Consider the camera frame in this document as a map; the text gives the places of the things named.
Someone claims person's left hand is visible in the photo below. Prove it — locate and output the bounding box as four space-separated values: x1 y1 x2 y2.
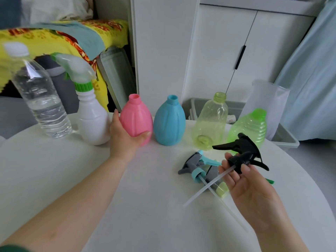
109 108 152 163

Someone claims person's right hand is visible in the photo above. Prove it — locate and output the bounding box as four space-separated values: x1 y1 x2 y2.
218 152 285 230

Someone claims pink plastic bottle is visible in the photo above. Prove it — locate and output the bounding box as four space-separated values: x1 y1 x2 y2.
119 93 154 147

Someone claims grey yellow spray head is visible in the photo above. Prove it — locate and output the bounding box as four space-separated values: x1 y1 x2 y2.
204 165 229 198

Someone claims white plastic bottle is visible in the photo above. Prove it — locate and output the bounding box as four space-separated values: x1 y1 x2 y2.
76 87 111 146

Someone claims black spray head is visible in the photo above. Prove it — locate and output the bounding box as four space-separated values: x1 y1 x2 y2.
182 132 270 208

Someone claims blue plastic bottle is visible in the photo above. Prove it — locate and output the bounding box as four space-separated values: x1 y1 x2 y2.
153 94 186 146

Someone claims grey blue spray head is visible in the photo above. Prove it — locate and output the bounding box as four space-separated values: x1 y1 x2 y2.
178 150 249 233

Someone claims green ribbed bottle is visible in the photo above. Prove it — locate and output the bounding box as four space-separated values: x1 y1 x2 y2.
227 108 268 155

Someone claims yellow-green clear bottle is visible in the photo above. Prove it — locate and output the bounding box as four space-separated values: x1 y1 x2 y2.
191 92 229 151

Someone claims translucent green spray head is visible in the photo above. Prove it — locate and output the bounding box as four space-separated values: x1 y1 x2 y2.
50 52 97 92

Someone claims person's left forearm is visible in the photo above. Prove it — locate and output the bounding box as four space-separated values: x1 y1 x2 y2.
0 154 128 252

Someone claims clear water bottle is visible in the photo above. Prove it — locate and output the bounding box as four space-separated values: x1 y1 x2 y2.
2 42 73 139

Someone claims grey plastic bin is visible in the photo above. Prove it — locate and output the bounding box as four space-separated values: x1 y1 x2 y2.
189 98 300 152

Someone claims grey plastic lid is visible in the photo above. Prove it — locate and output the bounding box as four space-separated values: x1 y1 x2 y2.
96 47 137 113

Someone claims translucent white plastic bag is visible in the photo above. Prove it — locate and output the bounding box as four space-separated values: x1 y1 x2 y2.
237 79 291 141

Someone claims white cabinet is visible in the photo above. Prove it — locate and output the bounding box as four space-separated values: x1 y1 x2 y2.
130 0 326 105

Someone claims teal towel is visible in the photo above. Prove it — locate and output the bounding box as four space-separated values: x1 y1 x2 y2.
29 21 105 61

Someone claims light blue curtain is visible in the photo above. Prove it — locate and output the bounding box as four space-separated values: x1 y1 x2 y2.
274 0 336 141

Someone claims yellow floral cloth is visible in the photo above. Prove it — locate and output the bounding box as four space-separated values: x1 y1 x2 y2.
0 19 129 112

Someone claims white pillow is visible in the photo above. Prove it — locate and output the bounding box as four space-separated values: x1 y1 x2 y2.
21 0 94 23

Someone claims dark green sleeve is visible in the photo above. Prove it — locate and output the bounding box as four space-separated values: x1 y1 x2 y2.
0 244 24 252

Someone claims dark teal pillow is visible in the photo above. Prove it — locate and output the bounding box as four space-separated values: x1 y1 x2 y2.
0 0 23 29

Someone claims black cabinet handle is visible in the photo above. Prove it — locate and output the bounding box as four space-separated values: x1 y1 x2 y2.
234 45 247 70

